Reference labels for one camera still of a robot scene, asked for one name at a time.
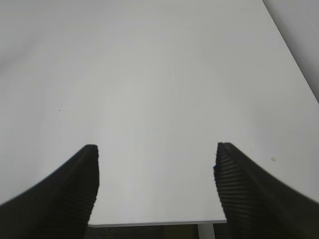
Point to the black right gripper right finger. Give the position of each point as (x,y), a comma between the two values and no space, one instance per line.
(256,204)

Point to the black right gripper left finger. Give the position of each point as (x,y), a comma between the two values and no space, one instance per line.
(58,207)

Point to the white table leg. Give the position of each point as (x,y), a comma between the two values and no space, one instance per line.
(206,231)

